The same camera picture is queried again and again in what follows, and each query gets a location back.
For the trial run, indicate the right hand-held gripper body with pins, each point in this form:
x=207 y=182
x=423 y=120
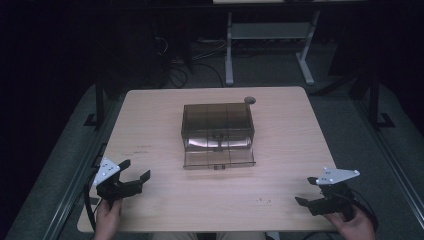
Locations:
x=335 y=200

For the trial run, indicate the white metal desk frame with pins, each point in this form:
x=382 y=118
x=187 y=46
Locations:
x=268 y=30

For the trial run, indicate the grey round table grommet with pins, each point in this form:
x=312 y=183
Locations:
x=249 y=99

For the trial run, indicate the brown transparent drawer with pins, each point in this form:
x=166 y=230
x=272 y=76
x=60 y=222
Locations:
x=218 y=160

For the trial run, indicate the person's left hand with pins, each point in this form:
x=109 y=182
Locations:
x=107 y=218

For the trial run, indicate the grey metal floor rail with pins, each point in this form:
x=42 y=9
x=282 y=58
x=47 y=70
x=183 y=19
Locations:
x=390 y=160
x=71 y=186

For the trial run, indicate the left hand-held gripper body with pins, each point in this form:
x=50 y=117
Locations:
x=115 y=190

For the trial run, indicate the person's right hand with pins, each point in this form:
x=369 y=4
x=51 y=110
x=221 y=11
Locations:
x=355 y=228

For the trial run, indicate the brown transparent drawer box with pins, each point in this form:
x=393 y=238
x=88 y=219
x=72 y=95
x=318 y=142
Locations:
x=216 y=121

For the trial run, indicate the black metal post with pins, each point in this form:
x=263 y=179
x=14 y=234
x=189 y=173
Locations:
x=99 y=100
x=375 y=100

